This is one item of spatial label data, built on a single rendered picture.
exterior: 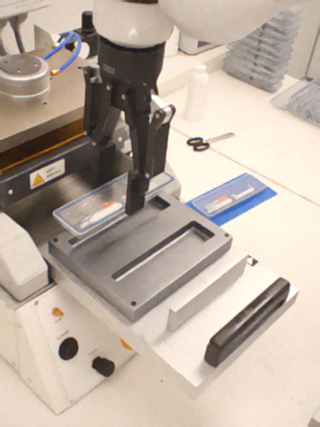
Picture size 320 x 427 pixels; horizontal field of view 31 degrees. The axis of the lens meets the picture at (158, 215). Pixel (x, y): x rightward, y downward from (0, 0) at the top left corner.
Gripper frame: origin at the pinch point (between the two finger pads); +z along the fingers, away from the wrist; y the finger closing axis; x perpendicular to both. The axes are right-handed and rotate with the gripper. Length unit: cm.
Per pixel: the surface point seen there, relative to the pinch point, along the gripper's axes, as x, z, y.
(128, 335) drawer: -10.6, 10.6, 13.8
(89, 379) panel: -9.8, 29.4, 6.6
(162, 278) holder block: -3.2, 7.0, 12.2
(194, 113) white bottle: 62, 29, -34
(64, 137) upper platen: 1.6, 1.0, -13.4
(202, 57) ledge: 85, 27, -52
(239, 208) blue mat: 43, 31, -4
